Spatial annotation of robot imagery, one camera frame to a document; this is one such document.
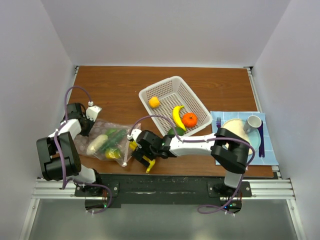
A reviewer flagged clear zip top bag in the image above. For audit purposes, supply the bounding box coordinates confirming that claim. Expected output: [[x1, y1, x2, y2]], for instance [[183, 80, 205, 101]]
[[74, 118, 133, 167]]

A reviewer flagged fake corn cob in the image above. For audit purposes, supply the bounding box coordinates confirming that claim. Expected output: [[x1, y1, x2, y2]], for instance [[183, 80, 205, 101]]
[[86, 134, 108, 156]]

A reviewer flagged white perforated plastic basket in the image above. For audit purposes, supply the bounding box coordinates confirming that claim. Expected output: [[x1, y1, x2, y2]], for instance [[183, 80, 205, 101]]
[[138, 76, 213, 136]]

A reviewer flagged purple plastic fork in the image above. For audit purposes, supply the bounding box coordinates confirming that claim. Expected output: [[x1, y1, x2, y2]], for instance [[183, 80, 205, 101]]
[[216, 117, 222, 130]]

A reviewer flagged orange fake pumpkin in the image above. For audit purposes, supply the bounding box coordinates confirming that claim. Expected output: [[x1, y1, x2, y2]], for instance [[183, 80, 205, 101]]
[[181, 112, 198, 128]]

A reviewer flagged blue checked cloth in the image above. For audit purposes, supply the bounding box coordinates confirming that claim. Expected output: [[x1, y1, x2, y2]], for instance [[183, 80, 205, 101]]
[[210, 111, 279, 166]]

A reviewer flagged green fake avocado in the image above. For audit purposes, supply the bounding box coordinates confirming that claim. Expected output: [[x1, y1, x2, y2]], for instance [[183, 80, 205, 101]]
[[167, 126, 185, 136]]

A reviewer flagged green fake vegetable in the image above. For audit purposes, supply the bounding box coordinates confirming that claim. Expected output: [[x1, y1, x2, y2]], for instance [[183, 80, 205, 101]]
[[98, 129, 127, 153]]

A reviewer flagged cream plate with leaf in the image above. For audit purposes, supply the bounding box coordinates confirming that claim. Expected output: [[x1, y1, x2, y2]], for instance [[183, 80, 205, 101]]
[[221, 118, 260, 151]]

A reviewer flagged purple plastic spoon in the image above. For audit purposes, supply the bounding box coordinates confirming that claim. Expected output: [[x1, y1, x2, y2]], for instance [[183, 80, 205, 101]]
[[258, 125, 261, 155]]

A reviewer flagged yellow fake lemon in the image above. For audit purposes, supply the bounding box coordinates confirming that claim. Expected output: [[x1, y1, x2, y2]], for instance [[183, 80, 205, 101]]
[[105, 148, 121, 160]]

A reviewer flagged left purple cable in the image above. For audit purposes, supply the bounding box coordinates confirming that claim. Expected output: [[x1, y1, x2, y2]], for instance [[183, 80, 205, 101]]
[[52, 85, 112, 215]]

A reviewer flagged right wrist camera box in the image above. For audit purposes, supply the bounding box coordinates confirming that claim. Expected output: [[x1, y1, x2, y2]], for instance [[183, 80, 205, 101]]
[[127, 128, 142, 142]]

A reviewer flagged white mug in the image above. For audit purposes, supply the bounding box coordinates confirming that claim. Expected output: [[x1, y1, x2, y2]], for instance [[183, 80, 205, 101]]
[[243, 115, 262, 134]]

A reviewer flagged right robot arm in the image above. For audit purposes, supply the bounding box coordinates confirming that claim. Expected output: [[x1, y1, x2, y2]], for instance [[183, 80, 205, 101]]
[[127, 128, 254, 197]]

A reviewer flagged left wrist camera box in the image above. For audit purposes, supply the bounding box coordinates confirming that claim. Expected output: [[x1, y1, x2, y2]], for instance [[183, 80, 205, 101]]
[[85, 105, 102, 122]]

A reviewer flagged purple plastic knife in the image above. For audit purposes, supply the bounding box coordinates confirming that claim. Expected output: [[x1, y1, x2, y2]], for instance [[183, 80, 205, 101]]
[[259, 121, 265, 158]]

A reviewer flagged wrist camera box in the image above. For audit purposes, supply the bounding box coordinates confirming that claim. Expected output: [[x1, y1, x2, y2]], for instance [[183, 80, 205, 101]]
[[85, 105, 102, 122], [127, 128, 142, 142]]

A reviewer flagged fake orange fruit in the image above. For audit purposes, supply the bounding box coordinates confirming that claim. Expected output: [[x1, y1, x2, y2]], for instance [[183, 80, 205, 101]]
[[148, 96, 161, 109]]

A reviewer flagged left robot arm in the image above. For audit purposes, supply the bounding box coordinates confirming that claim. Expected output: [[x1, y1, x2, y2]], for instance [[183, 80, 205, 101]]
[[36, 101, 104, 196]]

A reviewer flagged single yellow fake banana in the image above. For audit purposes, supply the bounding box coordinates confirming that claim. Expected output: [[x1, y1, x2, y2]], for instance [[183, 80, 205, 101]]
[[172, 105, 187, 132]]

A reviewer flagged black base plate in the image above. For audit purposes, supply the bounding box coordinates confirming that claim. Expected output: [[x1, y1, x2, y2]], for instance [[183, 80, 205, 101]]
[[74, 173, 252, 210]]

